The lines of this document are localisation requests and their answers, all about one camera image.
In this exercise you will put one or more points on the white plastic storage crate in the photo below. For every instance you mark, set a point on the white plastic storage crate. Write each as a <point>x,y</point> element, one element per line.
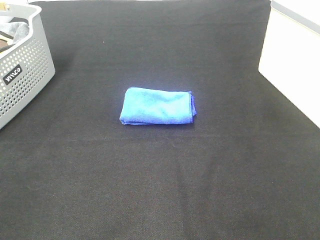
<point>290,56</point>

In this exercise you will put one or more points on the black table cloth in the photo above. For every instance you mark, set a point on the black table cloth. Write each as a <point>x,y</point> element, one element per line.
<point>247,168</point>

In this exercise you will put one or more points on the yellow and brown cloths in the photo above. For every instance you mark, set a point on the yellow and brown cloths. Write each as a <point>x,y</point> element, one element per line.
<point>4,43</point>

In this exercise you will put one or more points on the grey towel in basket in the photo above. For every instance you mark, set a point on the grey towel in basket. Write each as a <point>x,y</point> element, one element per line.
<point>13,32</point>

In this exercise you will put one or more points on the grey perforated laundry basket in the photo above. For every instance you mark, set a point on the grey perforated laundry basket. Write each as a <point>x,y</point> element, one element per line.
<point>26,67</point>

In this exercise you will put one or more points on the blue microfiber towel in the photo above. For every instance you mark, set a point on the blue microfiber towel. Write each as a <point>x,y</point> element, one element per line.
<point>142,106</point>

